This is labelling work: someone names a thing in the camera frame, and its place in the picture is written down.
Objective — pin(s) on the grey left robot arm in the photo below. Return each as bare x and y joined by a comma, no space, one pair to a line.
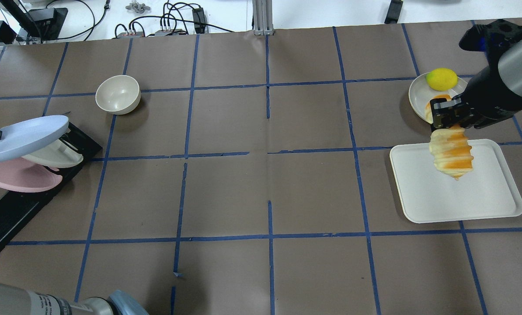
17,301

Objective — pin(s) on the cream plate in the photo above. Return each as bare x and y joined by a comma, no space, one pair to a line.
59,154

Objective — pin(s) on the orange striped bread roll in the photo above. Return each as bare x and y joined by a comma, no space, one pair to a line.
451,151

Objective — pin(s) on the shallow cream dish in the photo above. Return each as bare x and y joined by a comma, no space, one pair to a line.
420,94

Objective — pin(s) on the blue plate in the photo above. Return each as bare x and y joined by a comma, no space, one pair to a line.
31,135

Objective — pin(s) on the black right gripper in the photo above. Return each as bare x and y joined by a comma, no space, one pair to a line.
487,98

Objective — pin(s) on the aluminium frame post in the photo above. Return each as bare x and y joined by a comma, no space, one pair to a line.
262,17

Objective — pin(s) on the yellow lemon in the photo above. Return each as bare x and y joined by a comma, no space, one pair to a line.
441,79

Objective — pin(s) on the cream rectangular tray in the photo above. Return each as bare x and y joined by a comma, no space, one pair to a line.
429,196

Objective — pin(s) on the black power adapter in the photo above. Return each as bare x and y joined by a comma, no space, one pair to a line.
199,20

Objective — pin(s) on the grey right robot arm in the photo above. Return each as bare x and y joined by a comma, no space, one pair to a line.
495,93

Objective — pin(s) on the small cream bowl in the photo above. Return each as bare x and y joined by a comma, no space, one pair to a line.
118,95

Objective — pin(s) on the black plate rack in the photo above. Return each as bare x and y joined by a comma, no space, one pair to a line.
18,208

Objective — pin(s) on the pink plate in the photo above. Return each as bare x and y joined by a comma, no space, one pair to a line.
22,175

